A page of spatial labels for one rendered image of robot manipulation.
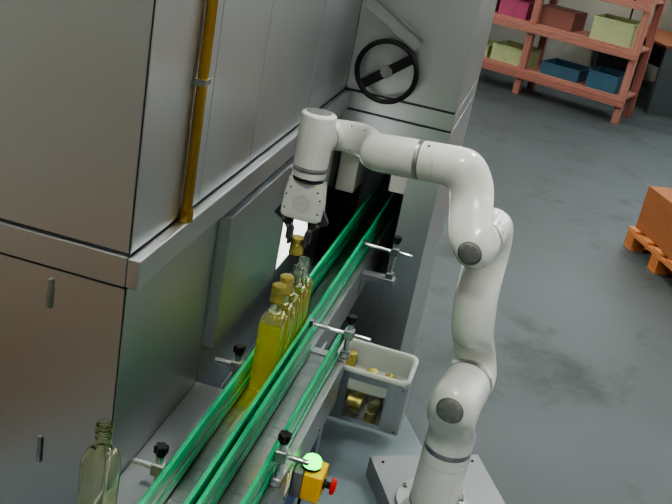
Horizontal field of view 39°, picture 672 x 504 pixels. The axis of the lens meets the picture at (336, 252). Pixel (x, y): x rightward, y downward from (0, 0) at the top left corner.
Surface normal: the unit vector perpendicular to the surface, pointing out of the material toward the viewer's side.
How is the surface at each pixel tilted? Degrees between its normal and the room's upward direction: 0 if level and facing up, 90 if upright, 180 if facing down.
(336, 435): 0
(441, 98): 90
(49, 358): 90
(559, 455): 0
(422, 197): 90
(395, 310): 90
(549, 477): 0
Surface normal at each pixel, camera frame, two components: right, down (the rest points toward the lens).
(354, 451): 0.18, -0.90
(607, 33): -0.50, 0.26
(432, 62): -0.25, 0.34
